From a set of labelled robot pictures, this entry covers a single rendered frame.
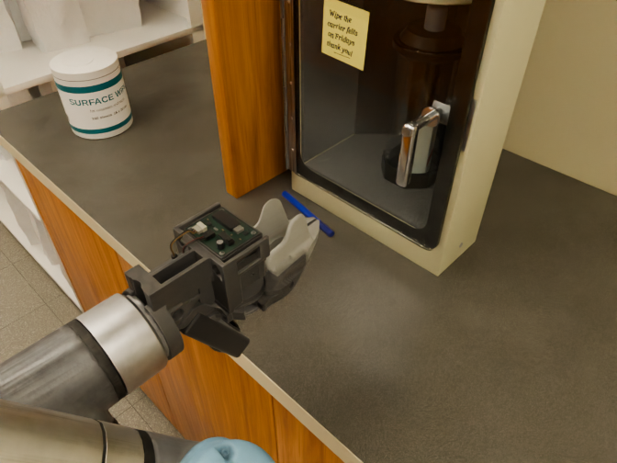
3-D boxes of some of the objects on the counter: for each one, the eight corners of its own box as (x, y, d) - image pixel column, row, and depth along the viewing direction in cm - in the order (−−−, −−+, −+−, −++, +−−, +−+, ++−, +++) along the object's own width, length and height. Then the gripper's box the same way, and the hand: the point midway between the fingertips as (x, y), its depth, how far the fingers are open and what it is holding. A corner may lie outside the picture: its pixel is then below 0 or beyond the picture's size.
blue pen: (286, 194, 95) (286, 189, 94) (334, 235, 86) (334, 231, 85) (281, 197, 94) (281, 191, 93) (329, 238, 86) (329, 233, 85)
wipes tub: (114, 104, 120) (96, 39, 110) (145, 124, 113) (129, 58, 103) (61, 124, 113) (37, 58, 103) (90, 147, 106) (68, 78, 96)
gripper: (166, 317, 38) (351, 191, 50) (103, 257, 43) (286, 155, 54) (185, 381, 44) (346, 254, 55) (127, 322, 49) (287, 217, 60)
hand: (308, 231), depth 56 cm, fingers closed
